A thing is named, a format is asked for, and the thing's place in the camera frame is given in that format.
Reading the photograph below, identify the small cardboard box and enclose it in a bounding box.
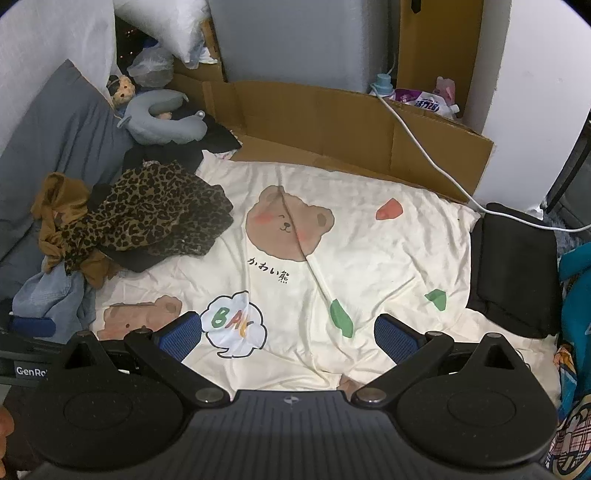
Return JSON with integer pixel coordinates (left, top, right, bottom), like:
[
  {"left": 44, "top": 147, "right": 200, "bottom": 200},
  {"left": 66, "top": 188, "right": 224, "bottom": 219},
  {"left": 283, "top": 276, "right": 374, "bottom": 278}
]
[{"left": 173, "top": 21, "right": 227, "bottom": 84}]

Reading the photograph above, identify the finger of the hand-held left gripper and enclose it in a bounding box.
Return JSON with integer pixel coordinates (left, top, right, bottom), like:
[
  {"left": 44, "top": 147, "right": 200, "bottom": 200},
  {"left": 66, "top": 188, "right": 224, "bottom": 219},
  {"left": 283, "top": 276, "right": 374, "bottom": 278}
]
[{"left": 8, "top": 316, "right": 57, "bottom": 337}]

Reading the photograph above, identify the white cable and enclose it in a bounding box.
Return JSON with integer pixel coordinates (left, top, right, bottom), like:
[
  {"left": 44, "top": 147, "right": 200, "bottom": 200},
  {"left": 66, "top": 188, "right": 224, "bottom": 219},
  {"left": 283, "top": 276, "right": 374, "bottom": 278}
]
[{"left": 369, "top": 48, "right": 561, "bottom": 232}]

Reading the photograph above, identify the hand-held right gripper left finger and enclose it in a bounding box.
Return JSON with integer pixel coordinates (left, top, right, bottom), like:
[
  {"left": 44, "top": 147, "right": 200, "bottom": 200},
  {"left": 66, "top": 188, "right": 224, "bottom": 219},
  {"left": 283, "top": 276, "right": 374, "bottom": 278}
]
[{"left": 48, "top": 311, "right": 232, "bottom": 408}]

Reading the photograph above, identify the teal patterned blanket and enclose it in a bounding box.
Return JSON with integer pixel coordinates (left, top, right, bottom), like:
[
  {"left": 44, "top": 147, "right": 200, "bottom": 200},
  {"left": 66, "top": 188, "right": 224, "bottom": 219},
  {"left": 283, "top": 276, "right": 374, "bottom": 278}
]
[{"left": 551, "top": 244, "right": 591, "bottom": 480}]

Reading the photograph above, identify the small plush doll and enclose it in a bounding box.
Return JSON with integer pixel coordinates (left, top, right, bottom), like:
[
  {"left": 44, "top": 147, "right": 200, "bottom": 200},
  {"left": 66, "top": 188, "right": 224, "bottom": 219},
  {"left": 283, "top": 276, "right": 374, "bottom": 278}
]
[{"left": 107, "top": 75, "right": 137, "bottom": 108}]

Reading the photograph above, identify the purple white refill pouch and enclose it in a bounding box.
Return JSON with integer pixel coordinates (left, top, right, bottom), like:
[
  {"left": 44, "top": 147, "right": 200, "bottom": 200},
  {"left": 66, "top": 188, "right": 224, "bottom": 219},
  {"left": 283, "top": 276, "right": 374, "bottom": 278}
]
[{"left": 392, "top": 88, "right": 460, "bottom": 121}]

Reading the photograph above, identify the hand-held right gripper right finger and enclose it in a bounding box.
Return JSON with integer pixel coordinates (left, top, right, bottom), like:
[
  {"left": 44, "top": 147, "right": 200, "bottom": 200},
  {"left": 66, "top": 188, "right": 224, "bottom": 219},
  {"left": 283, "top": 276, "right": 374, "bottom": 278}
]
[{"left": 351, "top": 313, "right": 529, "bottom": 408}]

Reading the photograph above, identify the clear plastic bag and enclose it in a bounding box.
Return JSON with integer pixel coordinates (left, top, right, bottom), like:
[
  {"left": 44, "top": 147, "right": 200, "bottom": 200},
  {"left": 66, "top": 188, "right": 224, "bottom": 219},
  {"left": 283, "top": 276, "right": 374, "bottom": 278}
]
[{"left": 127, "top": 44, "right": 176, "bottom": 88}]

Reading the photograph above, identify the brown garment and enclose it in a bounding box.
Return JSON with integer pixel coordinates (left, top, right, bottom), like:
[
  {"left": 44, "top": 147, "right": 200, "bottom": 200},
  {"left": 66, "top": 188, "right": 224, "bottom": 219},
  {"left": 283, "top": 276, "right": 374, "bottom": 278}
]
[{"left": 32, "top": 172, "right": 112, "bottom": 289}]

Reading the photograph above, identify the leopard print garment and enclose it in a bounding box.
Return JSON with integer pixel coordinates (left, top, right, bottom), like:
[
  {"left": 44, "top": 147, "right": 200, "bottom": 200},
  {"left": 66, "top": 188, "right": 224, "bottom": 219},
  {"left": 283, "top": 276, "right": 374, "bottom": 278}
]
[{"left": 62, "top": 161, "right": 234, "bottom": 274}]

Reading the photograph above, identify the pink plush toy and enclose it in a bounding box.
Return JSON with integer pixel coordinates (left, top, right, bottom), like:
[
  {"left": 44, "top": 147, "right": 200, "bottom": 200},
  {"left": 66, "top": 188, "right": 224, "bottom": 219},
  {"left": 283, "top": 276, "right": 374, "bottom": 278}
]
[{"left": 434, "top": 76, "right": 458, "bottom": 104}]

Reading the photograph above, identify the grey cabinet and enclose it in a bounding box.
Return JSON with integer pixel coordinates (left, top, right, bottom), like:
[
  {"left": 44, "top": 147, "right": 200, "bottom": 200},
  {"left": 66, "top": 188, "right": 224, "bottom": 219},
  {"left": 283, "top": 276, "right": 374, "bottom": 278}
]
[{"left": 208, "top": 0, "right": 402, "bottom": 93}]

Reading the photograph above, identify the brown cardboard sheet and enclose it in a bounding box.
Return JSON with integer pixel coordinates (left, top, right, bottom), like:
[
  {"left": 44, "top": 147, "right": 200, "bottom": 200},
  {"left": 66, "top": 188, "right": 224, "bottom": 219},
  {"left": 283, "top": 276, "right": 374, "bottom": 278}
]
[{"left": 171, "top": 74, "right": 495, "bottom": 204}]

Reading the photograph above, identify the black crumpled cloth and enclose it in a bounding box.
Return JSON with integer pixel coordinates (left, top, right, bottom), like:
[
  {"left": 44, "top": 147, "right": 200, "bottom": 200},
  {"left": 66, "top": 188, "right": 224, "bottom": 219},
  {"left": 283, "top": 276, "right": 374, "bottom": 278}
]
[{"left": 122, "top": 113, "right": 243, "bottom": 174}]

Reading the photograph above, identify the cream bear print blanket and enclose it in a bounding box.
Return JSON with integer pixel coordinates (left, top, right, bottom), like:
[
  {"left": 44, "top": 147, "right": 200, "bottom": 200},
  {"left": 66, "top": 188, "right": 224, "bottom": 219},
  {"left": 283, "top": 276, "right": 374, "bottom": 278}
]
[{"left": 90, "top": 150, "right": 561, "bottom": 411}]

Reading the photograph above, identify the folded black garment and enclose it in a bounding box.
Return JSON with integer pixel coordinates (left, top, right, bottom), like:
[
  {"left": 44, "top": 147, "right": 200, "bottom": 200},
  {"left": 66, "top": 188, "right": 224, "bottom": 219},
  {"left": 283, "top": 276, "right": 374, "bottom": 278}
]
[{"left": 464, "top": 203, "right": 561, "bottom": 340}]

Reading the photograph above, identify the grey neck pillow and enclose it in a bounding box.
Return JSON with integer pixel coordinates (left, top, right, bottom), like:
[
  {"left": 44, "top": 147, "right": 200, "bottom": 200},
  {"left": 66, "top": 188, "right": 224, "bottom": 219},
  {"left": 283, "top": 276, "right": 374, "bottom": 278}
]
[{"left": 117, "top": 88, "right": 208, "bottom": 145}]

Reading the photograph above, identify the light blue denim garment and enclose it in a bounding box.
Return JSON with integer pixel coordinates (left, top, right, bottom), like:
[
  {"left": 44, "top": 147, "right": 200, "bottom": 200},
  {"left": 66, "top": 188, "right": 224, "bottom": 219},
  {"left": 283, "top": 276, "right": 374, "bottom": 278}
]
[{"left": 11, "top": 265, "right": 98, "bottom": 344}]

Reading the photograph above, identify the white pillow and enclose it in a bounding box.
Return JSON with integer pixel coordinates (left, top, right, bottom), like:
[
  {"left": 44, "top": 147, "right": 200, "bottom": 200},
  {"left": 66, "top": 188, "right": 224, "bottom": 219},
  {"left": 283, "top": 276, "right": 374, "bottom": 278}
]
[{"left": 113, "top": 0, "right": 213, "bottom": 63}]

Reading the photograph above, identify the grey fluffy rug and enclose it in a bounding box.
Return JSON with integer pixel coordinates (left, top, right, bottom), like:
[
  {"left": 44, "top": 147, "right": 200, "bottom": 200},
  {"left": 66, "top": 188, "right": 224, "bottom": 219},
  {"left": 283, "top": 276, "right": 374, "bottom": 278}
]
[{"left": 545, "top": 217, "right": 580, "bottom": 252}]

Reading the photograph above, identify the grey fabric bag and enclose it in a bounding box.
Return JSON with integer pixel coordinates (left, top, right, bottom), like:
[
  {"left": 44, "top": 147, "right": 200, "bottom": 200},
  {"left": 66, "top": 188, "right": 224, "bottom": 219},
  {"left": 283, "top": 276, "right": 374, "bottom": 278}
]
[{"left": 544, "top": 124, "right": 591, "bottom": 229}]

